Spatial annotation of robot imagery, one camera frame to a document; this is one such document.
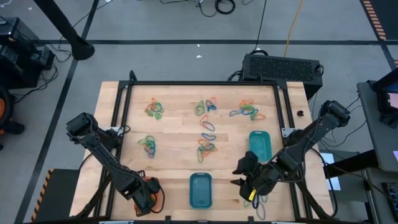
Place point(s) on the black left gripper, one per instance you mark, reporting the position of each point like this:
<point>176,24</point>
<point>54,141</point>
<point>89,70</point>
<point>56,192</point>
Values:
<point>143,193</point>

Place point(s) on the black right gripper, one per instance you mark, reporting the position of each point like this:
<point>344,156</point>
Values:
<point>261,177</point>

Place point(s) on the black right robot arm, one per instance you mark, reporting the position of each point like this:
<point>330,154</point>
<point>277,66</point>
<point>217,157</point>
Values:
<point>304,140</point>

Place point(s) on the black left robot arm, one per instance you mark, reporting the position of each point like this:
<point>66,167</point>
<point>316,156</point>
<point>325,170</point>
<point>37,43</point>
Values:
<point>102,155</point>

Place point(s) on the grey-blue rubber band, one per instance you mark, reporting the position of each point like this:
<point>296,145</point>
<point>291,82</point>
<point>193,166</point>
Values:
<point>261,218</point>

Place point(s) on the green plastic basket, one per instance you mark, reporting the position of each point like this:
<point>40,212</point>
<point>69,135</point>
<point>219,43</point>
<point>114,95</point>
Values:
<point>260,146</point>

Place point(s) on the blue plastic basket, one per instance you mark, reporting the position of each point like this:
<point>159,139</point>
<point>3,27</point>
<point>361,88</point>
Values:
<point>200,193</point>

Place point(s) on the black mat yellow striped edge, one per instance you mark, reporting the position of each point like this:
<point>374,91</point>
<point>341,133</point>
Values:
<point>62,196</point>

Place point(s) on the small black knob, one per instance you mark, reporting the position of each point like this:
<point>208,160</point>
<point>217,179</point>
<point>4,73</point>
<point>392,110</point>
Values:
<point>300,113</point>

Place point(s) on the black desk beam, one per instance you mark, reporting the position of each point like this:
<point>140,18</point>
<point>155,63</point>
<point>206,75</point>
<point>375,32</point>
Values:
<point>351,163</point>

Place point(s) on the black perforated computer case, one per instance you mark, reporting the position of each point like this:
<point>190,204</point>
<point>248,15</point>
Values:
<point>280,67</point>

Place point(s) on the grey desk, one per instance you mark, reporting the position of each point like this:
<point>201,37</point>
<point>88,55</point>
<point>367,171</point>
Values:
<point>371,130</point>
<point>376,202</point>

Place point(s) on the black orange wheeled machine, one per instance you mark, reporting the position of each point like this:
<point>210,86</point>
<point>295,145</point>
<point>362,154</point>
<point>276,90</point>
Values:
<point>12,127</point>

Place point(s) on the black keyboard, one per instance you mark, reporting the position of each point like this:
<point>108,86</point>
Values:
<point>392,196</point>

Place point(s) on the black pole stand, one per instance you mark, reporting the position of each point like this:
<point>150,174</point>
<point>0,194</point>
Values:
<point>81,49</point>

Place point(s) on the black monitor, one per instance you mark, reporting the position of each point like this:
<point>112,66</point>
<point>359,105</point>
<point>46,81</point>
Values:
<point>383,93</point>

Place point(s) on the black equipment cart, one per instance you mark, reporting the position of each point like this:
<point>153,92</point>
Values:
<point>18,65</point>

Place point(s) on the black mat orange striped edge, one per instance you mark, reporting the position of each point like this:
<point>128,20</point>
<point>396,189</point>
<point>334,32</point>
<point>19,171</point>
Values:
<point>388,15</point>

